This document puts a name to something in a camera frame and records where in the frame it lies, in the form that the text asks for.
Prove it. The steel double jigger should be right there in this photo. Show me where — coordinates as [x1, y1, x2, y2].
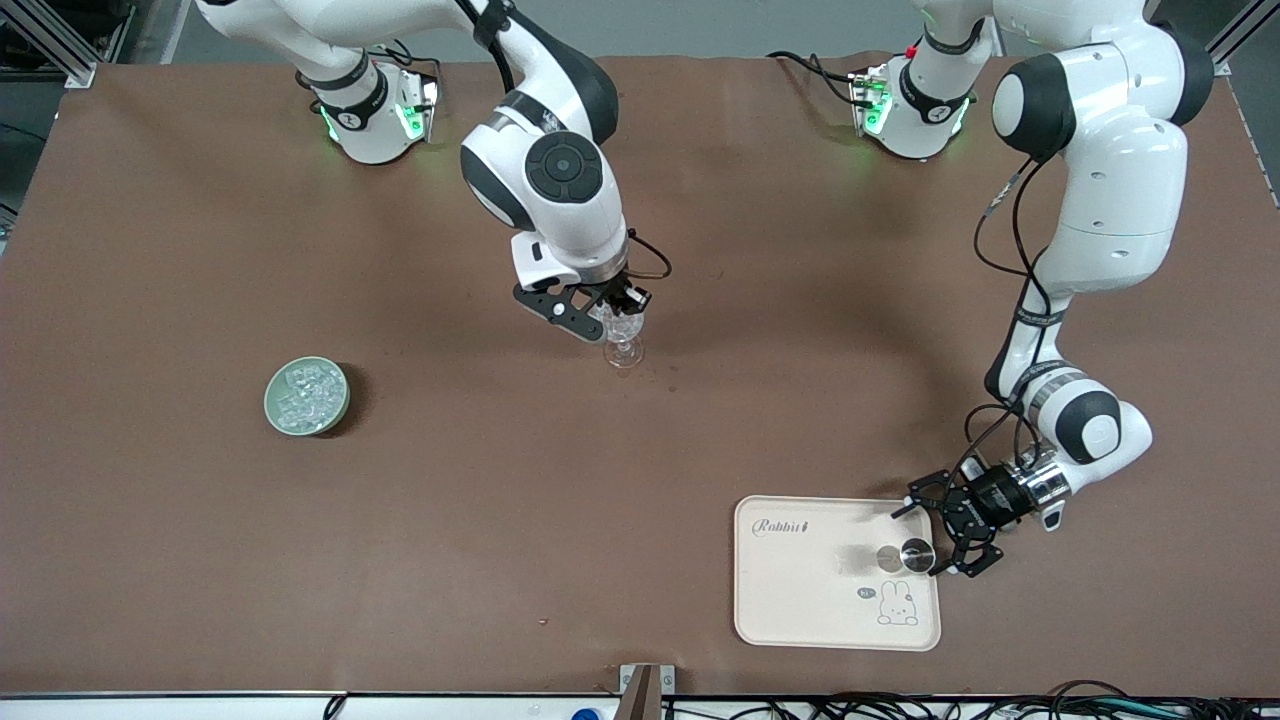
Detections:
[876, 538, 938, 577]

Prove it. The brown table mat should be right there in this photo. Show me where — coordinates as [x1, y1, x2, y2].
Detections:
[0, 50, 1280, 698]

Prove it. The cream rabbit print tray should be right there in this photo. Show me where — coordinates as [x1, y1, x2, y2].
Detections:
[733, 495, 943, 653]

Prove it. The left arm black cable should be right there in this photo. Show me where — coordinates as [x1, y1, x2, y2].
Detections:
[962, 160, 1063, 481]

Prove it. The pile of clear ice cubes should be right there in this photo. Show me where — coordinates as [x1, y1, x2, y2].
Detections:
[277, 364, 343, 429]

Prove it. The clear stemmed wine glass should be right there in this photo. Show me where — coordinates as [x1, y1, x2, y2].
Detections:
[590, 300, 647, 370]

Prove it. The pale green round bowl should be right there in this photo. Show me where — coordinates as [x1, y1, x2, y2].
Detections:
[264, 356, 352, 438]

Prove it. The left arm base cable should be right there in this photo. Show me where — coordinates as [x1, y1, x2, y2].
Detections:
[768, 50, 863, 107]

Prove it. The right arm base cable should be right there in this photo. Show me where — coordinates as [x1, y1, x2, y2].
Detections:
[355, 40, 443, 91]

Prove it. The grey metal mount bracket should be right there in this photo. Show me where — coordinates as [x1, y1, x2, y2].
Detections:
[618, 663, 677, 698]

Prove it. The black cable bundle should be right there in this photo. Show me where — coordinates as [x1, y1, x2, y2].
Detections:
[660, 680, 1280, 720]

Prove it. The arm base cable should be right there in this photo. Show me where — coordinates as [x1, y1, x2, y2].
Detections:
[355, 40, 443, 91]
[768, 50, 863, 107]

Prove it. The aluminium frame profile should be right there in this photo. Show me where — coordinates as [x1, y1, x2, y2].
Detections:
[1205, 0, 1263, 73]
[0, 0, 98, 89]

